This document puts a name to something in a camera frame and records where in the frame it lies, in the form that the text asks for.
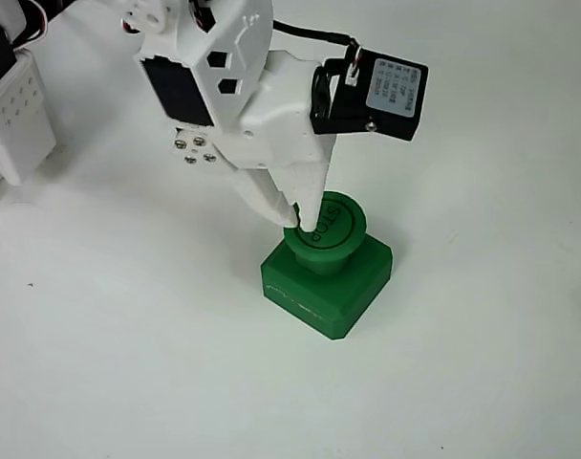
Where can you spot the green STOP push button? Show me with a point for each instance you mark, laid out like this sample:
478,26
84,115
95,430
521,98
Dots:
329,287

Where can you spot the black camera module with label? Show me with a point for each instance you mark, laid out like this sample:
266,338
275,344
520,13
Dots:
391,91

